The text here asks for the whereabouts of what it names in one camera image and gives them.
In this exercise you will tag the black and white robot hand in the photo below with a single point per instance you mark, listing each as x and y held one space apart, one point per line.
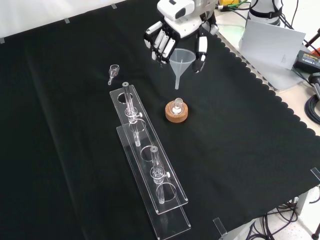
185 25

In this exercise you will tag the clear plastic funnel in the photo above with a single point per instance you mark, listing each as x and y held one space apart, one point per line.
182 60

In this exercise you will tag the small round-bottom glass flask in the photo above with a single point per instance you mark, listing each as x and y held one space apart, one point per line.
178 105

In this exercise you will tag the small glass weighing funnel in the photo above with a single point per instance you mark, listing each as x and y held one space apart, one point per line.
114 70

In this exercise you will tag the clear acrylic funnel stand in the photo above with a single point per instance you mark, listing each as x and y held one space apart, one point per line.
150 160

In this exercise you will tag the black bench cloth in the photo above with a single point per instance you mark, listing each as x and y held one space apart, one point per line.
237 140

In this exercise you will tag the black power adapter yellow label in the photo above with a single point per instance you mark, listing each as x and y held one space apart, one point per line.
308 60

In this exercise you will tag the clear acrylic cloth clip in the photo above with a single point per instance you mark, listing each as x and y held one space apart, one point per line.
316 173
220 226

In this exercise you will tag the grey metal base plate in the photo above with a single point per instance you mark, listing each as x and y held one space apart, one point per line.
285 80

